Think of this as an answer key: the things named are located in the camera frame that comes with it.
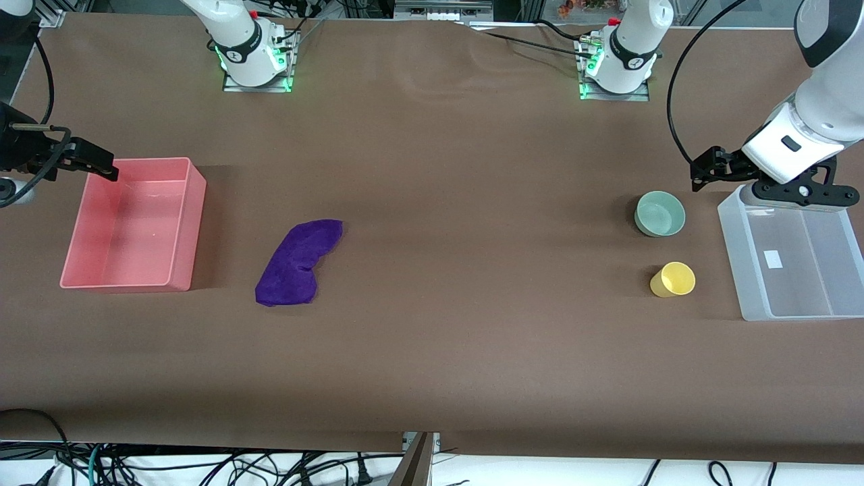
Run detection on brown wooden beam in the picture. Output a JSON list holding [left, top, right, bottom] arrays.
[[388, 432, 434, 486]]

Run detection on yellow plastic cup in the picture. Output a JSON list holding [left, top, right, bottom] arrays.
[[649, 262, 696, 298]]

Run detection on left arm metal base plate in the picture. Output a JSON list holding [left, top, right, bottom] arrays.
[[579, 37, 651, 102]]

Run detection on black cable tangle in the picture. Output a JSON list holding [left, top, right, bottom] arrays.
[[40, 449, 380, 486]]

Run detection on pink plastic bin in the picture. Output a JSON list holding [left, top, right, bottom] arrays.
[[59, 157, 207, 292]]

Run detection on brown table cover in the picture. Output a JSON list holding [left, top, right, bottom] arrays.
[[0, 12, 864, 465]]

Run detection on black power cable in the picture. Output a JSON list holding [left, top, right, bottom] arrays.
[[469, 27, 595, 60], [537, 19, 589, 43]]

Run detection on translucent plastic bin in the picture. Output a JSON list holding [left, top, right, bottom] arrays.
[[717, 184, 864, 322]]

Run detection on orange red small objects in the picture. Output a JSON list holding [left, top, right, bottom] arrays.
[[557, 0, 622, 18]]

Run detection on purple cloth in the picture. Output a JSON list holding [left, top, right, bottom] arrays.
[[255, 219, 344, 308]]

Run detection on thick black floor cable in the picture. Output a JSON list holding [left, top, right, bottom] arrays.
[[0, 408, 75, 486]]

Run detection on light green bowl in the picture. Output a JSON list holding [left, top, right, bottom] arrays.
[[634, 191, 686, 238]]

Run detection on aluminium frame profile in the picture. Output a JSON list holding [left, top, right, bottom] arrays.
[[395, 0, 495, 21]]

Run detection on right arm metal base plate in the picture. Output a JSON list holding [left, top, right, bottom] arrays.
[[223, 30, 298, 93]]

